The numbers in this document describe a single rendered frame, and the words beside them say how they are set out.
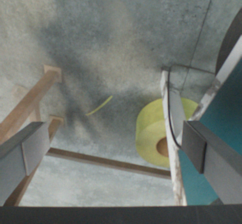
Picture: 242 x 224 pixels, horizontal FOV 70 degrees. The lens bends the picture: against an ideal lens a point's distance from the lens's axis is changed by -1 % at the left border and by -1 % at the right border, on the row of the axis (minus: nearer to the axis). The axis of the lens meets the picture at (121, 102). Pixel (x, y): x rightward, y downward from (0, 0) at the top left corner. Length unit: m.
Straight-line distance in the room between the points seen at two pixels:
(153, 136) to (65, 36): 0.69
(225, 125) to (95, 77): 0.79
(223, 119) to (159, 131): 0.64
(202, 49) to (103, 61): 0.49
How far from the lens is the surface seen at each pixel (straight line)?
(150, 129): 0.97
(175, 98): 0.70
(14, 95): 1.28
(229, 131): 0.34
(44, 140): 0.17
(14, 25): 1.08
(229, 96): 0.36
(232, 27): 0.88
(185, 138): 0.16
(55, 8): 0.95
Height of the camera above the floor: 0.85
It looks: 51 degrees down
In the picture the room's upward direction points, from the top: 170 degrees counter-clockwise
